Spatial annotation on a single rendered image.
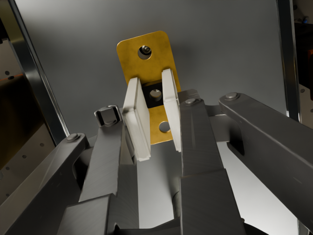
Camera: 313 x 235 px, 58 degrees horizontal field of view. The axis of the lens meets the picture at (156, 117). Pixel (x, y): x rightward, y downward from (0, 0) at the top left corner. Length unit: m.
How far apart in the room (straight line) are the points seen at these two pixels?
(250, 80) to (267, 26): 0.04
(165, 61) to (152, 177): 0.12
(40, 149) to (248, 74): 0.49
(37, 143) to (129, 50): 0.46
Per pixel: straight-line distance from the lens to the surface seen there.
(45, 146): 0.64
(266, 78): 0.26
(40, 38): 0.25
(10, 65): 0.60
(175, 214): 0.27
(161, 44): 0.21
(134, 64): 0.21
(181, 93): 0.17
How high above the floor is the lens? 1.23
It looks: 68 degrees down
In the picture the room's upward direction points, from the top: 178 degrees clockwise
